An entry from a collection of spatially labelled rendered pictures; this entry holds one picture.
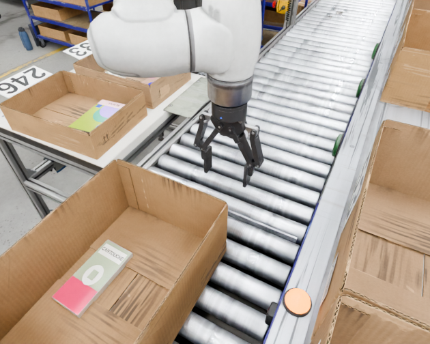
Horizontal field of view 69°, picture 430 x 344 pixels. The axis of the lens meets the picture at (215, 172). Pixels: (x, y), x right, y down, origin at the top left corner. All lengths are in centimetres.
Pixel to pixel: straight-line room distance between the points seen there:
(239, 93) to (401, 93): 62
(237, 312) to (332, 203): 30
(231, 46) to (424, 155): 43
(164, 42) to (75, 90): 89
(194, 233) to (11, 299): 38
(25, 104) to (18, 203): 97
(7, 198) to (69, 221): 153
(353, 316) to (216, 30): 44
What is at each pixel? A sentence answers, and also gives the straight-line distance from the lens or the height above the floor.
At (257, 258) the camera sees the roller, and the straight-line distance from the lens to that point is 75.
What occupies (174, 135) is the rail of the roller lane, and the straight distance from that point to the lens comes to 110.
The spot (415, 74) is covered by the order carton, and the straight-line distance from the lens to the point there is 109.
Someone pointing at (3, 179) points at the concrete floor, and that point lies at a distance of 238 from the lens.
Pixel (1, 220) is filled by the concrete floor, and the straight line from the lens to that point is 212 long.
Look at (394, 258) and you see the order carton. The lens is 67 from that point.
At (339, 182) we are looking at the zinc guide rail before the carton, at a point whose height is 89.
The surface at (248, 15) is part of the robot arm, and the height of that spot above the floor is 123.
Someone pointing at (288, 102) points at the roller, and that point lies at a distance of 129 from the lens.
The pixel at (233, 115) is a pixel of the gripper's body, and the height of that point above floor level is 104.
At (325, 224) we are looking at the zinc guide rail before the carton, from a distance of 66.
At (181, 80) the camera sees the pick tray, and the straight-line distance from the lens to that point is 136.
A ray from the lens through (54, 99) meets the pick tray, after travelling 139.
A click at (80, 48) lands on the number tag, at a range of 153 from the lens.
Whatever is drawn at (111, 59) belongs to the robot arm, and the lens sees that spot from 56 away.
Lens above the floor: 139
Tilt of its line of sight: 43 degrees down
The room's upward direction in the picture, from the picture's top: straight up
